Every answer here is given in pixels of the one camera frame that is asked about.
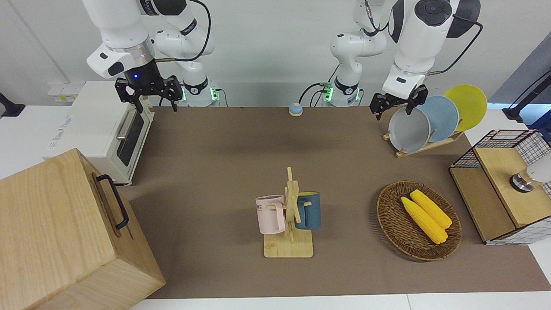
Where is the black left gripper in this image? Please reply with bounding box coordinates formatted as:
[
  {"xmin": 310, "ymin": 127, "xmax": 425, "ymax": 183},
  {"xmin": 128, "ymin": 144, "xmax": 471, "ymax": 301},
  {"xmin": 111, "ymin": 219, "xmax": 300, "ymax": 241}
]
[{"xmin": 369, "ymin": 84, "xmax": 429, "ymax": 121}]

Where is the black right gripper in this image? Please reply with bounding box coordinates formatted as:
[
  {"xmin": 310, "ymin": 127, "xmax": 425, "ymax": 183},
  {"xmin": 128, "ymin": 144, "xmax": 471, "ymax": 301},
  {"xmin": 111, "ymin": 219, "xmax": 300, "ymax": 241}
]
[{"xmin": 114, "ymin": 75, "xmax": 184, "ymax": 114}]

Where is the gray plate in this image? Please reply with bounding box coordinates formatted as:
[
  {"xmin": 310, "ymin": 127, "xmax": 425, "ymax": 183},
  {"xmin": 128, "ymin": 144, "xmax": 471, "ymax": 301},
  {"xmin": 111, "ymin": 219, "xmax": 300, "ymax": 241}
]
[{"xmin": 388, "ymin": 106, "xmax": 431, "ymax": 154}]

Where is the light blue plate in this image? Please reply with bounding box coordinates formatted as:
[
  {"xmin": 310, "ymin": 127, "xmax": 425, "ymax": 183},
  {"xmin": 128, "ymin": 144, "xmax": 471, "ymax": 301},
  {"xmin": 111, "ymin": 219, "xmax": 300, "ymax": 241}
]
[{"xmin": 417, "ymin": 95, "xmax": 460, "ymax": 143}]

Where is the wooden plate rack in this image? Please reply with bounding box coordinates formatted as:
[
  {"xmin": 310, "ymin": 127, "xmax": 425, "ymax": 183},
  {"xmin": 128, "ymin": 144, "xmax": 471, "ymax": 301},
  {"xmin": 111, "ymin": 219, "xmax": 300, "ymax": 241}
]
[{"xmin": 383, "ymin": 129, "xmax": 465, "ymax": 158}]

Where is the yellow plate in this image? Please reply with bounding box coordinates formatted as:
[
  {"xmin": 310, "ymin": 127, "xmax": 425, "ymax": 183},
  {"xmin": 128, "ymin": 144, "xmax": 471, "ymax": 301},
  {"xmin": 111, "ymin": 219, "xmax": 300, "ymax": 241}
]
[{"xmin": 443, "ymin": 84, "xmax": 488, "ymax": 132}]

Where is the white toaster oven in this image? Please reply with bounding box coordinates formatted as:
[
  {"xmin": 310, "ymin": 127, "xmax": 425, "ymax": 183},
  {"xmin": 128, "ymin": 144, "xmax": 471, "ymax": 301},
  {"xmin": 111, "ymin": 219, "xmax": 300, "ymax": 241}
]
[{"xmin": 43, "ymin": 81, "xmax": 155, "ymax": 186}]

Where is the yellow corn cob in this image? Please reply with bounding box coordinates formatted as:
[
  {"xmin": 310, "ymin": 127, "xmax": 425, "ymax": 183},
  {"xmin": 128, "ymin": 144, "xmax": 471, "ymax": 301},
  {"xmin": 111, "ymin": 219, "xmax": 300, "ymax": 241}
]
[
  {"xmin": 401, "ymin": 196, "xmax": 449, "ymax": 245},
  {"xmin": 409, "ymin": 189, "xmax": 453, "ymax": 229}
]

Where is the brown wicker basket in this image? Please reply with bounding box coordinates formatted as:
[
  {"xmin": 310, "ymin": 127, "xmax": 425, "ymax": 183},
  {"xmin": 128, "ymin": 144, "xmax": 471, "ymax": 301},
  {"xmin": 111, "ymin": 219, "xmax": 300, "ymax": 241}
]
[{"xmin": 377, "ymin": 180, "xmax": 463, "ymax": 262}]

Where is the black stand with pole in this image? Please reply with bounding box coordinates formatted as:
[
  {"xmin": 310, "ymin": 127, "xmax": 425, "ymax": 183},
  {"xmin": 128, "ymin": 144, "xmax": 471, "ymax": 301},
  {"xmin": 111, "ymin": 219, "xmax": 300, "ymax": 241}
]
[{"xmin": 501, "ymin": 70, "xmax": 551, "ymax": 122}]

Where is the dark blue mug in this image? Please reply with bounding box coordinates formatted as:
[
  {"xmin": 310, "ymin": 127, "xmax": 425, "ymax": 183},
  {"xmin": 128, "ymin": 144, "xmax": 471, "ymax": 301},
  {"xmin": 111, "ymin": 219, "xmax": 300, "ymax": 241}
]
[{"xmin": 294, "ymin": 191, "xmax": 322, "ymax": 230}]

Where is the silver and white lamp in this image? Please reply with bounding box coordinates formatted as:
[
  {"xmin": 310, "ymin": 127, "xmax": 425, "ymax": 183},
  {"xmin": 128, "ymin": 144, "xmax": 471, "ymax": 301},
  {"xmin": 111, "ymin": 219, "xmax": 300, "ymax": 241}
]
[{"xmin": 510, "ymin": 154, "xmax": 551, "ymax": 192}]

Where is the pink mug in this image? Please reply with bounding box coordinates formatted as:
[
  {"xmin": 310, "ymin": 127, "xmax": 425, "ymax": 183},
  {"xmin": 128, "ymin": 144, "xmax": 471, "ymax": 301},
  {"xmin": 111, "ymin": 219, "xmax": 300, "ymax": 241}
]
[{"xmin": 255, "ymin": 195, "xmax": 287, "ymax": 236}]

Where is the wooden cabinet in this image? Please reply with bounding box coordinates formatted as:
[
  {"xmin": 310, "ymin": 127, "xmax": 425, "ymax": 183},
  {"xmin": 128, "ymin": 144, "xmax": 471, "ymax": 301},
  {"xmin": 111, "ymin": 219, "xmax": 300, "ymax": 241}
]
[{"xmin": 0, "ymin": 148, "xmax": 167, "ymax": 310}]

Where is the wooden mug tree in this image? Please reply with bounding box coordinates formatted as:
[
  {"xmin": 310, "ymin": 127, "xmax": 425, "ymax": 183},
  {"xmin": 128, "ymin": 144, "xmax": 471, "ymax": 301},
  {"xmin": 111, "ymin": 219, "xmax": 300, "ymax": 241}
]
[{"xmin": 263, "ymin": 167, "xmax": 314, "ymax": 259}]

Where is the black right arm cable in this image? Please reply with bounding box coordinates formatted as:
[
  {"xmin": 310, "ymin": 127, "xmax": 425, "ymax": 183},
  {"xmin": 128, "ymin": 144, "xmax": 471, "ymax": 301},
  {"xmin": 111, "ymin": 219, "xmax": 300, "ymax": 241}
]
[{"xmin": 154, "ymin": 0, "xmax": 213, "ymax": 63}]

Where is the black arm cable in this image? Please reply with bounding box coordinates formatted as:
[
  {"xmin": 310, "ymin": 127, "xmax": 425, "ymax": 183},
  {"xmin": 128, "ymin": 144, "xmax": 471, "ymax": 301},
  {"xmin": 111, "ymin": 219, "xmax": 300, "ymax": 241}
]
[
  {"xmin": 428, "ymin": 14, "xmax": 482, "ymax": 77},
  {"xmin": 154, "ymin": 0, "xmax": 213, "ymax": 63}
]

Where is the white wall socket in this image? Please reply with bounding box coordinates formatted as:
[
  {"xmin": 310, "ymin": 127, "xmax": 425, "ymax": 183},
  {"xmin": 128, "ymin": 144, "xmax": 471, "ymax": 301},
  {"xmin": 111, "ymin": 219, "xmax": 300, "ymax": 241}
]
[{"xmin": 47, "ymin": 81, "xmax": 79, "ymax": 104}]

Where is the black base power cable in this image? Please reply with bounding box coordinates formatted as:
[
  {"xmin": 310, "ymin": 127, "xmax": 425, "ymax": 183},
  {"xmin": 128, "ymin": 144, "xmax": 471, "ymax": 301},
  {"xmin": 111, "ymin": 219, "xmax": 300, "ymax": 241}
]
[{"xmin": 299, "ymin": 65, "xmax": 341, "ymax": 108}]

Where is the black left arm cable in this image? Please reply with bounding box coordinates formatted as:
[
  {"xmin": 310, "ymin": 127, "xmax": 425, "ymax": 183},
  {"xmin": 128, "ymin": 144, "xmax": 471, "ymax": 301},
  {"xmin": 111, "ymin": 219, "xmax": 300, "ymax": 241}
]
[{"xmin": 428, "ymin": 14, "xmax": 482, "ymax": 77}]

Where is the black cabinet handle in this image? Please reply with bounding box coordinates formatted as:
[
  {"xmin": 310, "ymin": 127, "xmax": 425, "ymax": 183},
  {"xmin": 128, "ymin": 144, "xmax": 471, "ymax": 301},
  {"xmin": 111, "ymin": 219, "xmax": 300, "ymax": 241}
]
[{"xmin": 96, "ymin": 174, "xmax": 130, "ymax": 230}]

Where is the wire and wood shelf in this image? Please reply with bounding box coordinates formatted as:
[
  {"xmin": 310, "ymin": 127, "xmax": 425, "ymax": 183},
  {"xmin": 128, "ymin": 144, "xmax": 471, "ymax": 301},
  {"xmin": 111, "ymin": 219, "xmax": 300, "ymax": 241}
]
[{"xmin": 449, "ymin": 129, "xmax": 551, "ymax": 246}]

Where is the black clamp mount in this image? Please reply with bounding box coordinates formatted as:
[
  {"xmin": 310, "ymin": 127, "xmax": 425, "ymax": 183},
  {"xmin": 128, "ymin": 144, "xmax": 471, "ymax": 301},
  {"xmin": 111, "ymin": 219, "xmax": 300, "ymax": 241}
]
[{"xmin": 0, "ymin": 92, "xmax": 26, "ymax": 118}]

